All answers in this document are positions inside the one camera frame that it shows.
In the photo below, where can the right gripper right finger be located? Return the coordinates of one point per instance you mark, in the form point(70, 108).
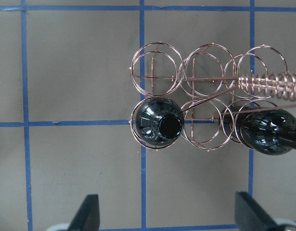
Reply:
point(250, 216)

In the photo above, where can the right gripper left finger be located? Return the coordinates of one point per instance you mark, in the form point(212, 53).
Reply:
point(87, 217)

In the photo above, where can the black bottle in basket end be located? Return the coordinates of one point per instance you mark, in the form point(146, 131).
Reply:
point(159, 122)

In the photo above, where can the black bottle under basket handle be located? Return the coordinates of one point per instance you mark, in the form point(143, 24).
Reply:
point(271, 132)

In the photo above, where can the copper wire wine basket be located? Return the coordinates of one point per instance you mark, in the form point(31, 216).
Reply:
point(207, 82)

